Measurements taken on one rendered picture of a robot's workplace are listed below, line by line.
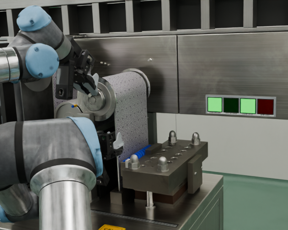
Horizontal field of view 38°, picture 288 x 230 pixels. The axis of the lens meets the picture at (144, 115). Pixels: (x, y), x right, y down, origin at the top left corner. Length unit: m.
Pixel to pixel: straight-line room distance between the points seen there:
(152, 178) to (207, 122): 2.81
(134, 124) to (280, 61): 0.54
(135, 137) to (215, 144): 2.67
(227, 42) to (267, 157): 2.61
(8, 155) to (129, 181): 0.64
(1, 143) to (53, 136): 0.09
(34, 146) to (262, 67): 0.94
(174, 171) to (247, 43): 0.52
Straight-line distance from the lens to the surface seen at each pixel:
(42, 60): 0.93
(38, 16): 1.07
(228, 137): 4.04
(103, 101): 1.32
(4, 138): 0.76
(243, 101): 1.50
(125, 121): 1.40
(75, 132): 0.75
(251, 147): 4.02
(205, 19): 1.53
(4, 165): 0.76
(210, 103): 1.54
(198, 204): 1.39
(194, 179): 1.44
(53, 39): 1.11
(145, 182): 1.30
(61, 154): 0.72
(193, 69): 1.55
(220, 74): 1.52
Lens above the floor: 1.46
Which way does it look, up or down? 12 degrees down
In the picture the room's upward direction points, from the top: 2 degrees counter-clockwise
